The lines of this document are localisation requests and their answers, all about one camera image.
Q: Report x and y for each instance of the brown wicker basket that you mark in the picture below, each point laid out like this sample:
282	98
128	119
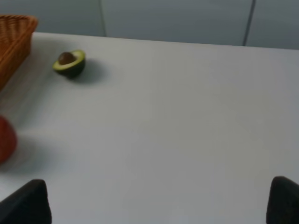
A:
15	43

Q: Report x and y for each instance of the halved green avocado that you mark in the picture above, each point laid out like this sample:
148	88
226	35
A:
70	64

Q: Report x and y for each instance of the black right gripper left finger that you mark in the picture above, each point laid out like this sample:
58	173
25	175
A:
27	205

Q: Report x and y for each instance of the red apple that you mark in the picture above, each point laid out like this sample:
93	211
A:
8	139

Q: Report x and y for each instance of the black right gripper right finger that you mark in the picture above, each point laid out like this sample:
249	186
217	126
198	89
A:
283	202

